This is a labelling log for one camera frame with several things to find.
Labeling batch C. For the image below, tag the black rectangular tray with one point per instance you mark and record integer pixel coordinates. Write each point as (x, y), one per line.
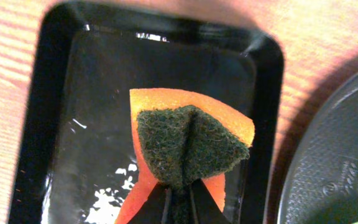
(77, 161)

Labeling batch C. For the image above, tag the orange sponge with green scourer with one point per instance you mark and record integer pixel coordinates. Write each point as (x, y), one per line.
(180, 136)

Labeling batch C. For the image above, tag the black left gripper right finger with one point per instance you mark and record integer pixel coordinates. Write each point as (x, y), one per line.
(204, 209)

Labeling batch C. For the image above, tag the black round tray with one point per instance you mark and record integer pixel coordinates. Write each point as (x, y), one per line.
(321, 185)

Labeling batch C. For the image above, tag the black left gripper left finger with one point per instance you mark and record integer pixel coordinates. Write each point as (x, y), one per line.
(156, 210)

